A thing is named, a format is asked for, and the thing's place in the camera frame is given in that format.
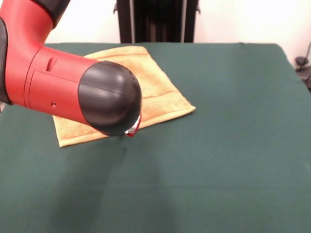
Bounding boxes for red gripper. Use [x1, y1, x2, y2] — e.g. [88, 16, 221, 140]
[124, 113, 143, 138]

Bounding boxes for yellow terry towel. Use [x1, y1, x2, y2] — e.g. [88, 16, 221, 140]
[52, 45, 196, 148]

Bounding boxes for dark green table cloth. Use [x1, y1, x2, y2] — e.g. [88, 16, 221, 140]
[0, 42, 311, 233]

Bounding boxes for black clamp stand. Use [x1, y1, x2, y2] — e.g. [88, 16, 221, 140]
[294, 56, 311, 92]

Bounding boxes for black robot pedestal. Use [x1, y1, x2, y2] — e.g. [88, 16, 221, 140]
[113, 0, 201, 44]

